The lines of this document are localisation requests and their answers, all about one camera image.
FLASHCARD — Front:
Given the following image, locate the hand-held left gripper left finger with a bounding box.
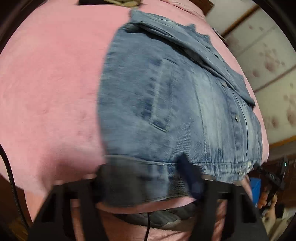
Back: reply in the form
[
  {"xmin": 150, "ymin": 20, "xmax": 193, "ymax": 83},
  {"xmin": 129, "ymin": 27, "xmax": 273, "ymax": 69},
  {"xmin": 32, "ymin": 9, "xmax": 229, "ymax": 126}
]
[{"xmin": 28, "ymin": 163, "xmax": 130, "ymax": 241}]

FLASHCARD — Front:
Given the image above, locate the blue denim jacket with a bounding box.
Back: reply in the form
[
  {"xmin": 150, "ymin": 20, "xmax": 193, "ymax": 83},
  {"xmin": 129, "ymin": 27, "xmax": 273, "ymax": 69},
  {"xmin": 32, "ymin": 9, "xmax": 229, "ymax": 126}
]
[{"xmin": 97, "ymin": 9, "xmax": 264, "ymax": 208}]

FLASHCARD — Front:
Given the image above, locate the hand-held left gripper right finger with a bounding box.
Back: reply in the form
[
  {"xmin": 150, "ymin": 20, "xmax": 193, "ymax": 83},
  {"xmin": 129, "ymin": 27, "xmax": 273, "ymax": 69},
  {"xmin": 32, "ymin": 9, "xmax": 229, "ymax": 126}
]
[{"xmin": 177, "ymin": 153, "xmax": 270, "ymax": 241}]

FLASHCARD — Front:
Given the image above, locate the grey cloth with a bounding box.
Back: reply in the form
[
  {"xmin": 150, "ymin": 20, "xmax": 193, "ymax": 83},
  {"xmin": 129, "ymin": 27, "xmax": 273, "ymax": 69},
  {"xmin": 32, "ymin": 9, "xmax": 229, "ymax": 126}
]
[{"xmin": 111, "ymin": 204, "xmax": 199, "ymax": 229}]

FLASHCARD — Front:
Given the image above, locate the thick black cable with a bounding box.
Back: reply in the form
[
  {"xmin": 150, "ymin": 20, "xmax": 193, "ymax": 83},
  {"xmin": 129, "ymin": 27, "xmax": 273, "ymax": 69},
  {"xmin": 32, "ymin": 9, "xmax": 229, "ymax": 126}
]
[{"xmin": 0, "ymin": 144, "xmax": 30, "ymax": 232}]

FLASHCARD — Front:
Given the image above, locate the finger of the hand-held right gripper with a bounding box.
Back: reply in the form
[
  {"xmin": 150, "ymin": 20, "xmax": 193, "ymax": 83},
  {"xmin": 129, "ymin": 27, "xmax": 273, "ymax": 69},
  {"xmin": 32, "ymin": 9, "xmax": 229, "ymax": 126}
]
[{"xmin": 254, "ymin": 165, "xmax": 281, "ymax": 186}]

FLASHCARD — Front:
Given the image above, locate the blue plastic object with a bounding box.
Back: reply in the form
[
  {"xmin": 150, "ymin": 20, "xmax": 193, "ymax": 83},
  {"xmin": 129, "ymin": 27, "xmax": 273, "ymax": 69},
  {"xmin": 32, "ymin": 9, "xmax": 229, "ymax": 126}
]
[{"xmin": 250, "ymin": 177, "xmax": 262, "ymax": 208}]

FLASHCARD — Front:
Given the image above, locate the bed with pink sheet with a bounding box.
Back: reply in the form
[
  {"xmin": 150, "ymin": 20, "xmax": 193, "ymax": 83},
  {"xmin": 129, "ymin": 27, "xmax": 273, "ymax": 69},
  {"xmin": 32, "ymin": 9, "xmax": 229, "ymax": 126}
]
[{"xmin": 0, "ymin": 0, "xmax": 271, "ymax": 241}]

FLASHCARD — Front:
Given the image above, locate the thin black cable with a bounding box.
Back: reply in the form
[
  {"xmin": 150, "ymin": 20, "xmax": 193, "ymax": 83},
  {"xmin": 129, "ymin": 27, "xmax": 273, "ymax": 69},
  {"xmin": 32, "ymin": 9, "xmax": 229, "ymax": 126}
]
[{"xmin": 143, "ymin": 211, "xmax": 151, "ymax": 241}]

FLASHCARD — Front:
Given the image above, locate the dark wooden nightstand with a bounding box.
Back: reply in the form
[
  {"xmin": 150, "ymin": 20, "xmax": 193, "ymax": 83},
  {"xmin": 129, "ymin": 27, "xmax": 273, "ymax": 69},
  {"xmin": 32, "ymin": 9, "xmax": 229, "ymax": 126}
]
[{"xmin": 200, "ymin": 0, "xmax": 215, "ymax": 16}]

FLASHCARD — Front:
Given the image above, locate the person's right forearm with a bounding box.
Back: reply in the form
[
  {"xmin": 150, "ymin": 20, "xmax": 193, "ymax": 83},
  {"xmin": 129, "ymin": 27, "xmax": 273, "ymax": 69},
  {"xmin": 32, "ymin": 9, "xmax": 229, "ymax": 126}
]
[{"xmin": 264, "ymin": 204, "xmax": 294, "ymax": 235}]

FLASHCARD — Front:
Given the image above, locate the person's right hand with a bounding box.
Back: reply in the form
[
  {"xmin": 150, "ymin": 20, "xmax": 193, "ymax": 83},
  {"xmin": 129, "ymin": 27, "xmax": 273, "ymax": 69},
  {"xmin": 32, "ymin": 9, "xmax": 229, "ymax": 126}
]
[{"xmin": 258, "ymin": 185, "xmax": 278, "ymax": 210}]

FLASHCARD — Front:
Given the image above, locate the floral sliding wardrobe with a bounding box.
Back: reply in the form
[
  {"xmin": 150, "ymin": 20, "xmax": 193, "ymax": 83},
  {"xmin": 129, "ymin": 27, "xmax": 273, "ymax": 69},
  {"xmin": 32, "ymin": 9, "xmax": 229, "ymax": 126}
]
[{"xmin": 203, "ymin": 0, "xmax": 296, "ymax": 149}]

